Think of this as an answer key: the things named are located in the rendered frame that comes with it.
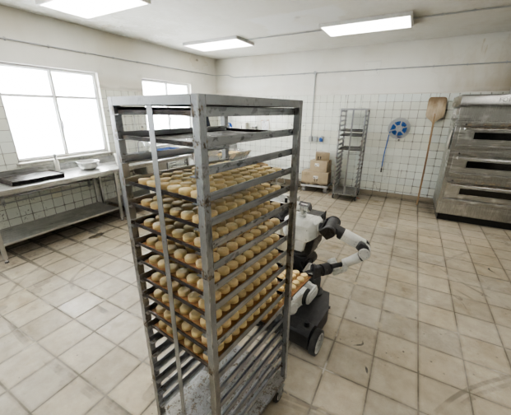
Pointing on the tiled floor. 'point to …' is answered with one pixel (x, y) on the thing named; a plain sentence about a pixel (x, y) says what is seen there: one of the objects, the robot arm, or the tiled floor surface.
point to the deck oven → (488, 163)
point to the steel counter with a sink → (109, 165)
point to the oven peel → (437, 107)
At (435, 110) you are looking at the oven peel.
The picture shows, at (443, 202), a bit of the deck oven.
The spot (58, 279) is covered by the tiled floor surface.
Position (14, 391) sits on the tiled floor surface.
